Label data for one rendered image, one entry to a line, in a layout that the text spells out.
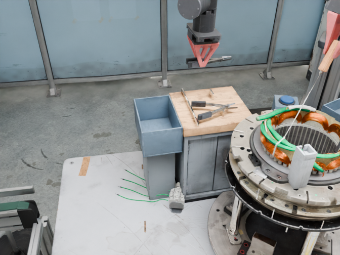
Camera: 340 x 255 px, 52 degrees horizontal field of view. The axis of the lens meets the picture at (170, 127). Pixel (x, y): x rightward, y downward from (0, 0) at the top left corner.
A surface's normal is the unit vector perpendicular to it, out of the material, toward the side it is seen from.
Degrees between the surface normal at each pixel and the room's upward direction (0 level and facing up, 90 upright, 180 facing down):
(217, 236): 0
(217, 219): 0
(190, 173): 90
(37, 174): 0
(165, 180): 90
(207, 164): 90
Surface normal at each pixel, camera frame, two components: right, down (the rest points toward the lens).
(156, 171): 0.21, 0.58
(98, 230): 0.00, -0.80
